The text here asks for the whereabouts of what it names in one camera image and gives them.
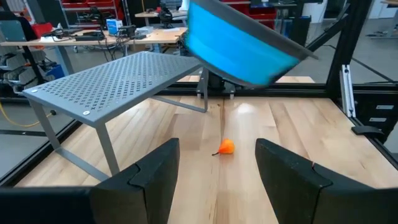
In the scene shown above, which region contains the red bin shelf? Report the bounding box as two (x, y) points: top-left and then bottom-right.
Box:
(223, 0), (299, 30)

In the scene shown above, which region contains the grey perforated metal riser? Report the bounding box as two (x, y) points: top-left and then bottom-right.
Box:
(22, 51), (210, 183)

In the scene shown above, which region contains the black frame clip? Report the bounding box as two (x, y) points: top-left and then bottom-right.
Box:
(351, 125), (385, 136)

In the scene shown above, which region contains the black aluminium table frame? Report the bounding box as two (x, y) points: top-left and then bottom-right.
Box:
(0, 0), (398, 187)

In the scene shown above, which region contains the blue collapsible bowl grey rim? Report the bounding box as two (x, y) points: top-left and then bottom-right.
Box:
(183, 0), (318, 88)

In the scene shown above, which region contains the small orange fruit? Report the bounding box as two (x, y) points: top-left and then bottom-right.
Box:
(211, 138), (236, 156)

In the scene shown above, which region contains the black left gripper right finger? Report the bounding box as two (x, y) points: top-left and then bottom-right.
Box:
(254, 138), (379, 224)

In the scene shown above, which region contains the silver aluminium bracket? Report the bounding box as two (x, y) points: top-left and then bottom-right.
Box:
(339, 64), (357, 118)

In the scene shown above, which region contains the rack of grey bins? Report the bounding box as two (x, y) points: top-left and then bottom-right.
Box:
(0, 46), (60, 94)

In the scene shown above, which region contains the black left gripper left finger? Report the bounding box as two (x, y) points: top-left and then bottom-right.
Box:
(89, 138), (180, 224)

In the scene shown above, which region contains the red box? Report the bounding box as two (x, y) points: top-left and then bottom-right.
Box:
(30, 22), (54, 39)

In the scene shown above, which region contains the yellow extension cable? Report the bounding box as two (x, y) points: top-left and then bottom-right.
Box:
(0, 102), (57, 128)

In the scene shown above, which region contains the long wooden desk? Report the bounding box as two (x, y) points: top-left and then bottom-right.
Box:
(0, 27), (187, 75)

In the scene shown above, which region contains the black power brick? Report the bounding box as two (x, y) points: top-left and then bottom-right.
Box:
(74, 30), (105, 42)

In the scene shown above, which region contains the blue storage bin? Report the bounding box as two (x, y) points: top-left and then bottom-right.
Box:
(46, 64), (66, 80)

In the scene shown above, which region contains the blue and white box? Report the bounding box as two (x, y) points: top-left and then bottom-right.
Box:
(106, 18), (124, 35)

